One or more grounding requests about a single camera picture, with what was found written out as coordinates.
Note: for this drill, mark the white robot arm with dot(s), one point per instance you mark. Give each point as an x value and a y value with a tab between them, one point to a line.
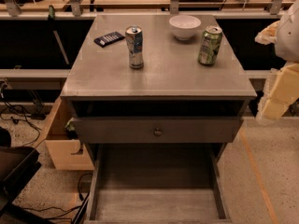
287	45

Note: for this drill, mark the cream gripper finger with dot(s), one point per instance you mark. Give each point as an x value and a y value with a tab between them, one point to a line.
281	89
268	35

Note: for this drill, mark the green handled tool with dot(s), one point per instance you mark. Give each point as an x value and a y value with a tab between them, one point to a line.
51	19

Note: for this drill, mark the light wooden box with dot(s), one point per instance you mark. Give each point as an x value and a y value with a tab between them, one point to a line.
65	153

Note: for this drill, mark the grey top drawer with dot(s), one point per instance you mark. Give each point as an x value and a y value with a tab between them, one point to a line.
156	131

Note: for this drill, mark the green soda can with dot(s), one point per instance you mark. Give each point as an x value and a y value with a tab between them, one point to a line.
210	45

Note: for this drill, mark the white ceramic bowl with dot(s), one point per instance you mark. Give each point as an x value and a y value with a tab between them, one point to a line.
184	27

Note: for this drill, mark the grey wooden drawer cabinet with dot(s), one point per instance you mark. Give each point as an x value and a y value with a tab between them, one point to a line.
172	84

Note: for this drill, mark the tall silver blue can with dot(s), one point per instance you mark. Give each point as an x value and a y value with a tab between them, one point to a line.
134	41

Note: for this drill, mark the open grey middle drawer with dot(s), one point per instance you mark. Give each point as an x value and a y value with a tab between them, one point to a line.
156	184

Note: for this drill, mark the metal railing frame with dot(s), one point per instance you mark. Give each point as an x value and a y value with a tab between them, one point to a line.
84	9

